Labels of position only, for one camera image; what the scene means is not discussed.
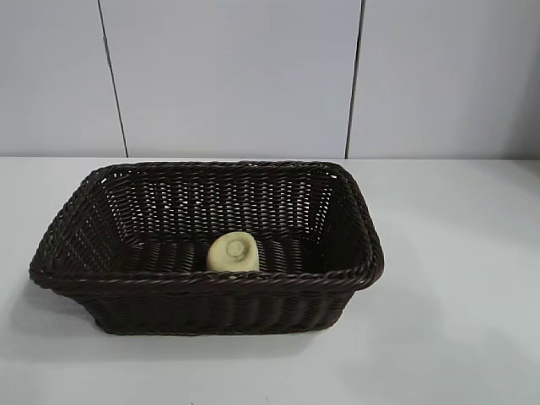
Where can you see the pale yellow egg yolk pastry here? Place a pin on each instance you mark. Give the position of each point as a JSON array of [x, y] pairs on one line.
[[230, 255]]

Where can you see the dark brown wicker basket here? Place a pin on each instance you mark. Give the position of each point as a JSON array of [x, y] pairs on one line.
[[202, 304]]

